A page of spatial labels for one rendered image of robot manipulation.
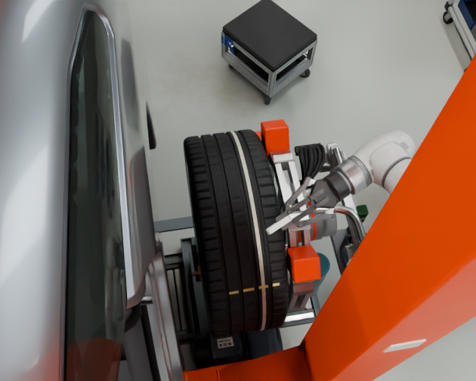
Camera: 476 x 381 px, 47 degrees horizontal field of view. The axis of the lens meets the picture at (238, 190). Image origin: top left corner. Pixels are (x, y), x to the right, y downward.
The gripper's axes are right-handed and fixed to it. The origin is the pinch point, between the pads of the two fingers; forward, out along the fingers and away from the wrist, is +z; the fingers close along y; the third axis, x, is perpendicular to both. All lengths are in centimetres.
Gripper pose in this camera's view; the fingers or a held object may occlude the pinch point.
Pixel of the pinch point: (278, 224)
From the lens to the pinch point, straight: 139.1
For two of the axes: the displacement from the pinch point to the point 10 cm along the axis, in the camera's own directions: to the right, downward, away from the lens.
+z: -8.3, 5.4, -1.3
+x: 1.1, -0.6, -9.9
